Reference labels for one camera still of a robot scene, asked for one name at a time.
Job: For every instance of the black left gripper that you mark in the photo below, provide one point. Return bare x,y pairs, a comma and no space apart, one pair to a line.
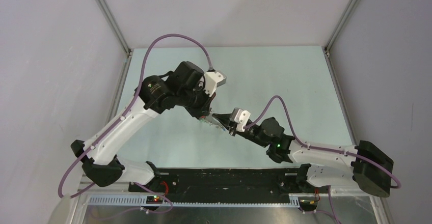
204,109

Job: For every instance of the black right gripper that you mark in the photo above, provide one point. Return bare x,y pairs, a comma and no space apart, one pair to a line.
224,118

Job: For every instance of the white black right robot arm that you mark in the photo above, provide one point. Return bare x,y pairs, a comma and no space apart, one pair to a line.
364,166

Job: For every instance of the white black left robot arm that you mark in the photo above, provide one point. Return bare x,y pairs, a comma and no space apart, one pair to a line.
188,86

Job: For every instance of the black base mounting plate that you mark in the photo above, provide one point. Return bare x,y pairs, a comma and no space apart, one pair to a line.
233,185

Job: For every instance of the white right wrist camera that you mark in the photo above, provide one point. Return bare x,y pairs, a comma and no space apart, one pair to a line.
240,116

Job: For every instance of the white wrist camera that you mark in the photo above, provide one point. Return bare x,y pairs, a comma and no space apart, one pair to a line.
213,80
240,116

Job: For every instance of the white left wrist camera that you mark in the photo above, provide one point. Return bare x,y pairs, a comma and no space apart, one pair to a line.
213,80

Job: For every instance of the grey slotted cable duct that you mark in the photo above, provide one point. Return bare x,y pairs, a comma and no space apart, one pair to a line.
148,201

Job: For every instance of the left aluminium frame post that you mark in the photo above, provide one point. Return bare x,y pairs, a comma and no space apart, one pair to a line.
110,18

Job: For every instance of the aluminium frame post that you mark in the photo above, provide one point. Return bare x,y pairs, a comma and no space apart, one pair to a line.
343,20
110,18

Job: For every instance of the right aluminium frame post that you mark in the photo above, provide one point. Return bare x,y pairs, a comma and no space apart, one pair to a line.
343,20

